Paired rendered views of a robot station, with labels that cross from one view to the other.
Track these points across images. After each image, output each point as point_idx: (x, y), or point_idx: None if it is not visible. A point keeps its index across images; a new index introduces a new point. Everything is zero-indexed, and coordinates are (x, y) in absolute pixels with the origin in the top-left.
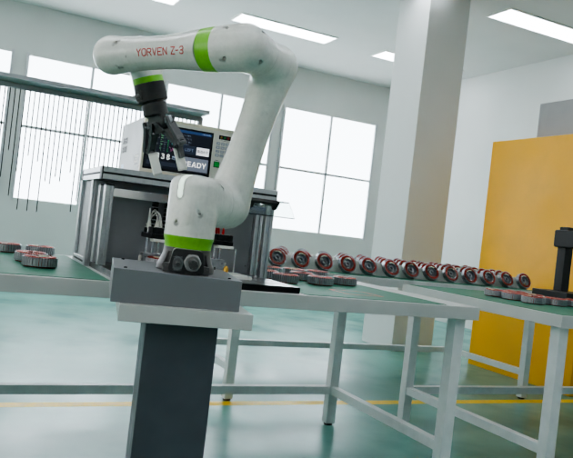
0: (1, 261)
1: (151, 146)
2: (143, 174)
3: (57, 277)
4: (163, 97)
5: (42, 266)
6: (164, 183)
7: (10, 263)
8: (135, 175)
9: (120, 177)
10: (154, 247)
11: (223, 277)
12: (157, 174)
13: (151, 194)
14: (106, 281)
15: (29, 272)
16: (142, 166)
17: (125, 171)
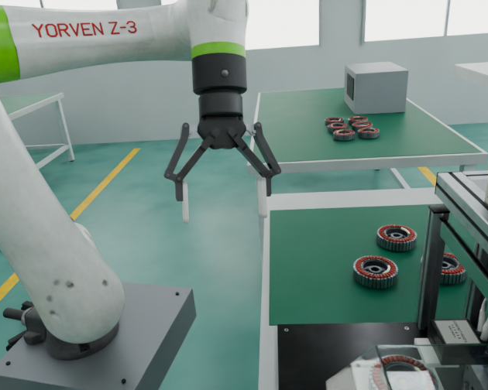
0: (404, 254)
1: (254, 166)
2: (468, 211)
3: (266, 285)
4: (194, 90)
5: (353, 276)
6: None
7: (391, 259)
8: (462, 208)
9: (448, 202)
10: None
11: (22, 360)
12: (261, 217)
13: (467, 259)
14: (263, 322)
15: (296, 269)
16: None
17: (451, 193)
